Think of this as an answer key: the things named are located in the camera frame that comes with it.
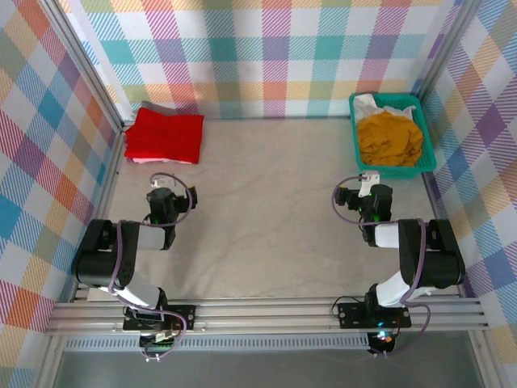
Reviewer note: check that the teal plastic basket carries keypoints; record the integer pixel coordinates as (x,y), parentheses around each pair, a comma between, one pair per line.
(429,153)

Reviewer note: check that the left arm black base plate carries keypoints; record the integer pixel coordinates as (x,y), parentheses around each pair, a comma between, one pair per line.
(186,317)

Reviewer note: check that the yellow printed t-shirt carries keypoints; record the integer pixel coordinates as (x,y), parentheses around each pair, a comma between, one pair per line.
(387,141)

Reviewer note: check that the long aluminium base rail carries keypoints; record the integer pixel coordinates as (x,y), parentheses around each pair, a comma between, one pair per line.
(262,315)

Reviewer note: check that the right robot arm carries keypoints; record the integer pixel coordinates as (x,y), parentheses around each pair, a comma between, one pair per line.
(440,262)

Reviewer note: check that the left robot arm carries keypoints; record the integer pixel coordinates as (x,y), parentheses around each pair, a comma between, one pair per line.
(101,266)

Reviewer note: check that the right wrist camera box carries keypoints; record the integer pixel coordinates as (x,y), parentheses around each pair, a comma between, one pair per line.
(346,198)

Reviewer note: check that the red folded t-shirt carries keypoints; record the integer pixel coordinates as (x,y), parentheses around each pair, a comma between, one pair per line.
(161,137)

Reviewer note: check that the aluminium frame post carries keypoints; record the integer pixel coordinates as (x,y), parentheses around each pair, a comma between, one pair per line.
(444,52)
(81,64)

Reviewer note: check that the pink folded t-shirt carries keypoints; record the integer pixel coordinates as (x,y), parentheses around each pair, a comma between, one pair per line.
(141,161)

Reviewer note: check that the white crumpled t-shirt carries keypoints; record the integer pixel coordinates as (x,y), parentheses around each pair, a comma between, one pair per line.
(365,107)

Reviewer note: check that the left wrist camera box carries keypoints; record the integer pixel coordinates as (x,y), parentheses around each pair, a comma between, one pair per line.
(193,198)

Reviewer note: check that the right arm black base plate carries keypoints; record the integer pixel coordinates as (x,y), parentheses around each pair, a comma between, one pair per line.
(349,315)

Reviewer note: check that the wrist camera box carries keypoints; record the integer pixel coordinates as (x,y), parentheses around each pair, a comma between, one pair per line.
(346,198)
(193,198)

